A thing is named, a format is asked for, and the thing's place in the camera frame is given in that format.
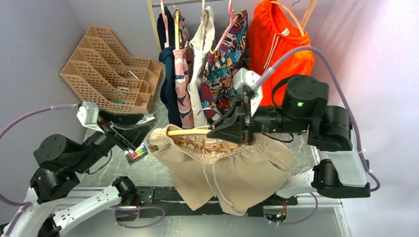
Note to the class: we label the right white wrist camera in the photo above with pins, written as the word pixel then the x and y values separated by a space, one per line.
pixel 247 81

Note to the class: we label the colourful cartoon print shorts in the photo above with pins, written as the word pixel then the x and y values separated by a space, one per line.
pixel 217 92

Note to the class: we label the navy blue shorts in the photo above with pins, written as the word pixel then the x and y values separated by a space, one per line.
pixel 168 94

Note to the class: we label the beige shorts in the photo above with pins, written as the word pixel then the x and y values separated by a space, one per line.
pixel 240 179

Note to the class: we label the yellow hanger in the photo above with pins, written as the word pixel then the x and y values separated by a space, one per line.
pixel 176 28

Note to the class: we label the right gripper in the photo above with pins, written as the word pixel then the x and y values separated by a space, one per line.
pixel 232 128

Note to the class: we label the white shorts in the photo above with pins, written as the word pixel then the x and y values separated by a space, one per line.
pixel 201 44

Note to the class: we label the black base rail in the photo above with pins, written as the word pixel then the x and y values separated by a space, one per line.
pixel 170 200

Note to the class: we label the pink patterned shorts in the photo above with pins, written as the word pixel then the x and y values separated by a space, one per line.
pixel 183 68

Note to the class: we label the orange shorts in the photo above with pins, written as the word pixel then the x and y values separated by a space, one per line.
pixel 272 35

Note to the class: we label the pack of coloured markers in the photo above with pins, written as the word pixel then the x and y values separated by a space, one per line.
pixel 137 154

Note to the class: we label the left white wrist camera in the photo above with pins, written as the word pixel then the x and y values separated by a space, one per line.
pixel 88 115

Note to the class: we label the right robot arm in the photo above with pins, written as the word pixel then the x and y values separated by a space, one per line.
pixel 304 109

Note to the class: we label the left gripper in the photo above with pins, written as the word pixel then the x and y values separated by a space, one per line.
pixel 126 137

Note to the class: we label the pink hanger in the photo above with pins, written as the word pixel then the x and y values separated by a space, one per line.
pixel 232 20

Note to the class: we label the beige plastic file organizer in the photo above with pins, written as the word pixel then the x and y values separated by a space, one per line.
pixel 101 70

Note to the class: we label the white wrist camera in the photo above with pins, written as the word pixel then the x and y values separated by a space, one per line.
pixel 247 81
pixel 88 115

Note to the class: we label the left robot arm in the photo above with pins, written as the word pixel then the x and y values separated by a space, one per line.
pixel 60 161

